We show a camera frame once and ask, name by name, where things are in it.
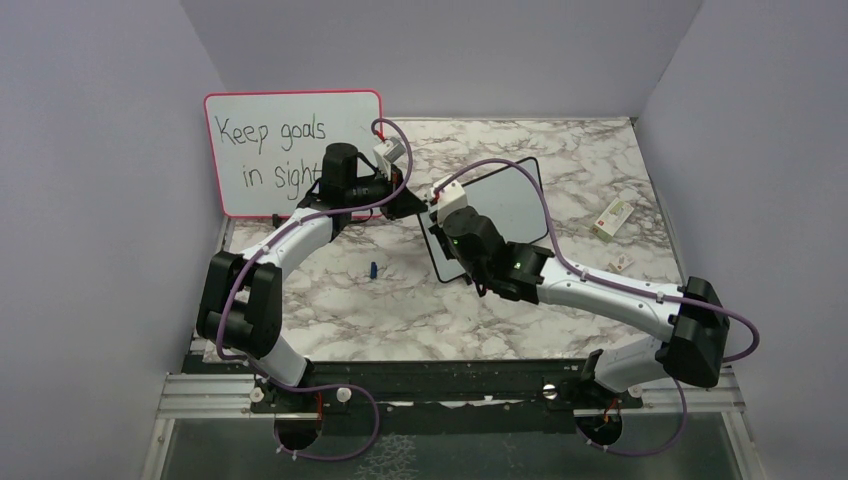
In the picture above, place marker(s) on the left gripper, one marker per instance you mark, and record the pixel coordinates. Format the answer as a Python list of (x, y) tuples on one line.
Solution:
[(405, 204)]

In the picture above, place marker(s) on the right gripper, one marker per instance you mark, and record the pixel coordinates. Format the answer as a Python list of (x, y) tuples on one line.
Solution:
[(437, 230)]

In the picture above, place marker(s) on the black framed whiteboard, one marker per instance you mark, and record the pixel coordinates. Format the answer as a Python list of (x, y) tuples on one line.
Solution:
[(505, 196)]

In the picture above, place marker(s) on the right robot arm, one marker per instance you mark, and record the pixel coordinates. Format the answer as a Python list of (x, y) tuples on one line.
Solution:
[(686, 327)]

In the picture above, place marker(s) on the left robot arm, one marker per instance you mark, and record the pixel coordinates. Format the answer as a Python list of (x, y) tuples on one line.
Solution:
[(241, 304)]

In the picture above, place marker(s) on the pink framed whiteboard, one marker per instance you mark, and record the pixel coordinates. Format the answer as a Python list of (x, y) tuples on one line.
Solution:
[(268, 147)]

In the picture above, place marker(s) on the white green eraser box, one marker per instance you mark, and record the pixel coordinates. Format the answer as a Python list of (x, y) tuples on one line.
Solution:
[(612, 219)]

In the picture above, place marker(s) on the small white card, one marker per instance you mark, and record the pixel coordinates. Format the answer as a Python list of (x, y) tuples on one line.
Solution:
[(620, 262)]

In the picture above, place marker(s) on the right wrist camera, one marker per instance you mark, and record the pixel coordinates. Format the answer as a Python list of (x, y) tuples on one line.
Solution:
[(444, 198)]

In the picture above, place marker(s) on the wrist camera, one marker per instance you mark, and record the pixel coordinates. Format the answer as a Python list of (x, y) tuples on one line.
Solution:
[(388, 151), (444, 198)]

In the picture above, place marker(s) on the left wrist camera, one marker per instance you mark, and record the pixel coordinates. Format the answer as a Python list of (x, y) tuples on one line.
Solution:
[(388, 151)]

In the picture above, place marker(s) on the black metal base rail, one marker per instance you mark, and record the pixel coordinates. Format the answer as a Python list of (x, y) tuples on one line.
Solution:
[(229, 390)]

